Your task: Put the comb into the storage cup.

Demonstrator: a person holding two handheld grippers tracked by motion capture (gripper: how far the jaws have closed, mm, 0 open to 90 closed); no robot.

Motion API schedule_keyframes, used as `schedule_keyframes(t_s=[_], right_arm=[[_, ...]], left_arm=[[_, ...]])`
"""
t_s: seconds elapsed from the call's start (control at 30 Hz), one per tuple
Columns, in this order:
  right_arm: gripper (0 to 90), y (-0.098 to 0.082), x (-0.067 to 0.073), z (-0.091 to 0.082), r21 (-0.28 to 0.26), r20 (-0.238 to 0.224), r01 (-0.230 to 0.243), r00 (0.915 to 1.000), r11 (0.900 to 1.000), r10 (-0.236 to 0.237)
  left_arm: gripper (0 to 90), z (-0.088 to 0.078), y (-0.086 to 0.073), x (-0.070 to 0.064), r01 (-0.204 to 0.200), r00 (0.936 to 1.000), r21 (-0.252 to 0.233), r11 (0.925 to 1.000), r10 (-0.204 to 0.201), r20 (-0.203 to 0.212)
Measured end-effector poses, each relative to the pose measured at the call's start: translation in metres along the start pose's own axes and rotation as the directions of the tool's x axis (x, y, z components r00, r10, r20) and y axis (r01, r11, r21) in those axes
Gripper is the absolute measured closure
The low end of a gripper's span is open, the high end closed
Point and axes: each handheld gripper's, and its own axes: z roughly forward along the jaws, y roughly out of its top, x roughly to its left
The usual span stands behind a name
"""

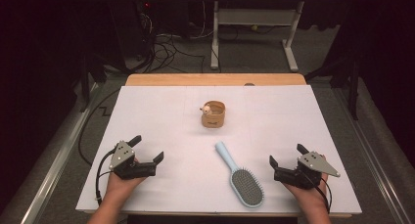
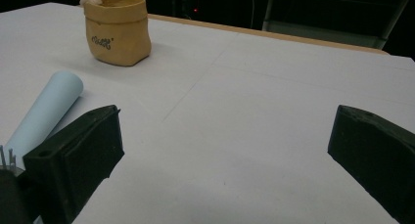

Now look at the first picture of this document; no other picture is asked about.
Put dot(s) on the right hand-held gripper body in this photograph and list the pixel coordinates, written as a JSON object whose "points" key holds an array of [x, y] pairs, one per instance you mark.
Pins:
{"points": [[313, 163]]}

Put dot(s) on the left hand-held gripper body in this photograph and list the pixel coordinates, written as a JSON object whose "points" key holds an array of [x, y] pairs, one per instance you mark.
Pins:
{"points": [[122, 155]]}

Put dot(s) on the light blue hairbrush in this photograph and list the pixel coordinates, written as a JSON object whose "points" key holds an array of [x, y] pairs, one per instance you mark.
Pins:
{"points": [[246, 186]]}

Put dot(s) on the tan bear holder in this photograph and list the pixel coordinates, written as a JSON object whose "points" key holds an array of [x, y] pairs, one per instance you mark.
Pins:
{"points": [[213, 118]]}

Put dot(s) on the person's left hand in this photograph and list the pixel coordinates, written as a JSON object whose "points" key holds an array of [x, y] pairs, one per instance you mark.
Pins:
{"points": [[122, 186]]}

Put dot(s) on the person's right hand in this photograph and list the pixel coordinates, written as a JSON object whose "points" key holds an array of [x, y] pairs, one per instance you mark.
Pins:
{"points": [[308, 194]]}

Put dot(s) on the dark stand leg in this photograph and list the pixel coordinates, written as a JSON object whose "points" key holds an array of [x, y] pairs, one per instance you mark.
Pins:
{"points": [[353, 87], [85, 83]]}

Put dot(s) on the white metal stand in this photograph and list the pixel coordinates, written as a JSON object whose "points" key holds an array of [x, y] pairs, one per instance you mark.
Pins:
{"points": [[254, 17]]}

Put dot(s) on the aluminium rail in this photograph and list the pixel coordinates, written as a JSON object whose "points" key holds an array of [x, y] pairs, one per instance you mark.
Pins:
{"points": [[375, 152], [55, 162]]}

